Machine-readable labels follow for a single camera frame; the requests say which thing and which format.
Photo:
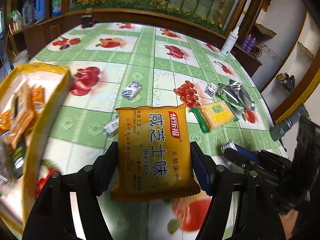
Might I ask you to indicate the white candy near foil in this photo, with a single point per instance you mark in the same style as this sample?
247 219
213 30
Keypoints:
210 90

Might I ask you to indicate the white pink candy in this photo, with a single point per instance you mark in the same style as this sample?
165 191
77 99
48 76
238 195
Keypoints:
229 144

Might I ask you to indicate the person's right hand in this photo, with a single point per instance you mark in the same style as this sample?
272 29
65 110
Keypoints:
288 221

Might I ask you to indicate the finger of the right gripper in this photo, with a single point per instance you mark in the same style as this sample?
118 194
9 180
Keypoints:
240 158

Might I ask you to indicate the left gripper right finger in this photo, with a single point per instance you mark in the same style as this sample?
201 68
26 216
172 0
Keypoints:
216 181

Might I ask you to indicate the silver foil snack bag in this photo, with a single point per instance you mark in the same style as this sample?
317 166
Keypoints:
236 96

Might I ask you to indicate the purple bottles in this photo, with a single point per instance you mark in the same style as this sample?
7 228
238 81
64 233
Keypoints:
248 43

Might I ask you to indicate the white spray bottle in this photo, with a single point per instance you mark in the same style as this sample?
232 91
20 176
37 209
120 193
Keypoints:
230 42

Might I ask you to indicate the green cracker pack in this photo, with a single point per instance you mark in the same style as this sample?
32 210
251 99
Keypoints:
213 115

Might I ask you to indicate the blue water jug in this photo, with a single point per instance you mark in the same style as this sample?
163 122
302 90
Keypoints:
40 9

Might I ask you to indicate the grey flashlight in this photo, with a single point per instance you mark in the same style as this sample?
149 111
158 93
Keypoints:
278 130

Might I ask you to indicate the green patterned tablecloth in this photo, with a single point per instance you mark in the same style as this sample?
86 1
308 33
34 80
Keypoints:
107 57

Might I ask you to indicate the white wrapped candy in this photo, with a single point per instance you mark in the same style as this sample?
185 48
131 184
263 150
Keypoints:
111 128

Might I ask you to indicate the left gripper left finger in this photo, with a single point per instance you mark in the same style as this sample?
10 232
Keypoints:
90 182

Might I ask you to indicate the white plastic bucket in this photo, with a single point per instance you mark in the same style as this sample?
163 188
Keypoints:
21 58

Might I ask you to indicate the clear plastic jug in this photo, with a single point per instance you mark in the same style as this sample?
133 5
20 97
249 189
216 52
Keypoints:
28 13

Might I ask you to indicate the blue white candy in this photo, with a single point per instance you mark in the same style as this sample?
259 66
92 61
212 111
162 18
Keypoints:
131 90

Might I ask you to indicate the yellow cardboard box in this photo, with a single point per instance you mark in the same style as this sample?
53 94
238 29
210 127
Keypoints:
20 167

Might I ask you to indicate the orange biscuit packet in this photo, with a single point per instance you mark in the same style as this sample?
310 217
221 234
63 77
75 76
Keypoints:
154 159

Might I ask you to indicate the small dark box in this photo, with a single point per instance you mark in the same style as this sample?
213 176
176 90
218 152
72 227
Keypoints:
87 21

